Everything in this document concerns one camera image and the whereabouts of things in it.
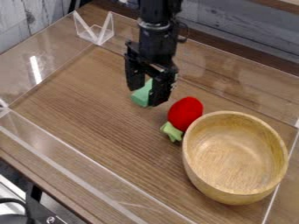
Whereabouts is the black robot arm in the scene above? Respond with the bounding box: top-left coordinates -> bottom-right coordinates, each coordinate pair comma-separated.
125,0 -> 182,107

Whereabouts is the red plush strawberry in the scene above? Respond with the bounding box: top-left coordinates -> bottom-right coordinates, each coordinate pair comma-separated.
160,96 -> 203,142

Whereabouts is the black metal table frame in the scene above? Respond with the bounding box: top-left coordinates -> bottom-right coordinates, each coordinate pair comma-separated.
25,183 -> 68,224

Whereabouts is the brown wooden bowl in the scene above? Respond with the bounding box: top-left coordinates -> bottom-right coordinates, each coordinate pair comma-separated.
181,111 -> 288,205

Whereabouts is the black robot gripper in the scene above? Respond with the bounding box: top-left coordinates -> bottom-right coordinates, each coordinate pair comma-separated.
125,20 -> 178,107

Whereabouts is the black cable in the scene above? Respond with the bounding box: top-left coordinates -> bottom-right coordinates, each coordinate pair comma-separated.
0,197 -> 36,224

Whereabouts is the clear acrylic corner bracket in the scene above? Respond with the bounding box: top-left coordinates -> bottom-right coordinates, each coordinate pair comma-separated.
72,11 -> 114,46

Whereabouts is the clear acrylic tray wall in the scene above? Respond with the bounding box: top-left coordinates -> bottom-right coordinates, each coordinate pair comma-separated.
0,16 -> 299,224

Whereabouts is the green rectangular block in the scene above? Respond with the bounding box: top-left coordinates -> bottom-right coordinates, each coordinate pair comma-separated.
130,79 -> 153,108

